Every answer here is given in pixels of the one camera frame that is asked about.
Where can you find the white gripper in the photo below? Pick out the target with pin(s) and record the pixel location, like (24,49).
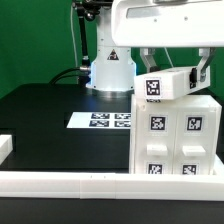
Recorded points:
(174,23)

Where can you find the white cabinet top block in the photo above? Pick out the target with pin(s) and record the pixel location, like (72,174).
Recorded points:
(170,84)

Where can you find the white cabinet body box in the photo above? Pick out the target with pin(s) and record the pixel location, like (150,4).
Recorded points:
(136,105)

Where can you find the white cabinet door panel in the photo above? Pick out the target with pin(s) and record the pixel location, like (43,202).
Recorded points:
(196,136)

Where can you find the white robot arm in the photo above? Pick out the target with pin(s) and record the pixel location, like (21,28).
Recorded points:
(115,67)

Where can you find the white base tag plate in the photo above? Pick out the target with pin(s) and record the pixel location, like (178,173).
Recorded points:
(99,120)

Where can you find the white block at left edge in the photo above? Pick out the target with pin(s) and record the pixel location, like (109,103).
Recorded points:
(6,147)

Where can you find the white U-shaped obstacle fence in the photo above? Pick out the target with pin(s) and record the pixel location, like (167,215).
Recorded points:
(114,185)

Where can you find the black camera stand pole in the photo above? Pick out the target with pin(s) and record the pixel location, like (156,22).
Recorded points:
(83,30)

